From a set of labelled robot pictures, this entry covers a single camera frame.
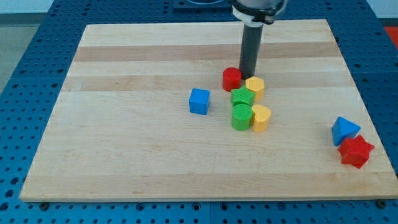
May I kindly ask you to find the green cylinder block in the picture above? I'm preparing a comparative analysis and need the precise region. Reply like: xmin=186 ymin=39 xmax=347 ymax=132
xmin=231 ymin=104 xmax=253 ymax=131

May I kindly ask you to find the green star block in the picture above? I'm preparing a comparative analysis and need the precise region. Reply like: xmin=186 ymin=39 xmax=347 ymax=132
xmin=230 ymin=86 xmax=255 ymax=106

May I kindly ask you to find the red star block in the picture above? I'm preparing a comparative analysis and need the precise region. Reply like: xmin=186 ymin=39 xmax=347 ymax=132
xmin=338 ymin=134 xmax=375 ymax=169

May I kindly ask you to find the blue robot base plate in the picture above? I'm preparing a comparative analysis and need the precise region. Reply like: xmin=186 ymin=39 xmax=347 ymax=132
xmin=172 ymin=0 xmax=231 ymax=11

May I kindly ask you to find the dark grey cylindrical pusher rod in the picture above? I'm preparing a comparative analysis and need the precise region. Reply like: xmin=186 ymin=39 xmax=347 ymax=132
xmin=239 ymin=25 xmax=263 ymax=80

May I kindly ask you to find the blue triangle block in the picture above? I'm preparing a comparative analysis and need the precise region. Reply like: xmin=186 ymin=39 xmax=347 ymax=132
xmin=331 ymin=116 xmax=361 ymax=146

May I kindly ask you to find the yellow hexagon block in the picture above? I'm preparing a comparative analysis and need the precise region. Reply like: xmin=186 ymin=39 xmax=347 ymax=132
xmin=245 ymin=77 xmax=265 ymax=102

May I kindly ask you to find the blue cube block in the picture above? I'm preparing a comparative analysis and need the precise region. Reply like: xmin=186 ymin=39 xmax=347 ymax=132
xmin=189 ymin=88 xmax=210 ymax=115

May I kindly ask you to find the red cylinder block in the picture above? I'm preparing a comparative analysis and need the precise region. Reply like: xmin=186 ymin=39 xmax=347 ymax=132
xmin=222 ymin=67 xmax=242 ymax=91

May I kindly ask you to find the yellow heart block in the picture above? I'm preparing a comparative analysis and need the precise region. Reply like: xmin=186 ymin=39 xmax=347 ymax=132
xmin=252 ymin=105 xmax=272 ymax=133

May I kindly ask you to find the wooden board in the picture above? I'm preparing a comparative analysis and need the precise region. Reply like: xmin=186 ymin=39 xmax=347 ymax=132
xmin=20 ymin=19 xmax=397 ymax=202

